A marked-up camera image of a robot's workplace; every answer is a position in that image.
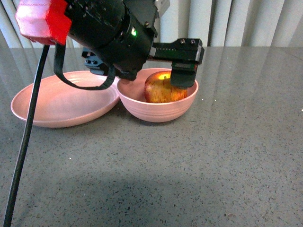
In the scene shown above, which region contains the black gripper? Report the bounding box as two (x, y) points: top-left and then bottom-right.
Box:
(65, 0), (204, 89)

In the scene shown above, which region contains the red yellow apple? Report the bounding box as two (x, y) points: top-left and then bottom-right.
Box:
(144, 70), (187, 103)

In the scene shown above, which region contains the pink bowl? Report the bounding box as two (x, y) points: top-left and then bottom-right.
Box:
(117, 68), (199, 122)

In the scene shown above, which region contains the pink plate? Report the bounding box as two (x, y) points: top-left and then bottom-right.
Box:
(10, 71), (119, 128)

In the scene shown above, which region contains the grey pleated curtain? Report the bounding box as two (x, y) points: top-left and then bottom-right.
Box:
(0, 0), (303, 49)

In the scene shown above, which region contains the black flat strap cable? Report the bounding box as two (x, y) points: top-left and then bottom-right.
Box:
(53, 44), (116, 91)

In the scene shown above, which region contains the black round cable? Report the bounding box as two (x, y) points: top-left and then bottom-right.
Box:
(2, 44), (51, 227)

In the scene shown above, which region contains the red pink camera mount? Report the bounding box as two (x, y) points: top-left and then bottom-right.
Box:
(15, 0), (71, 45)

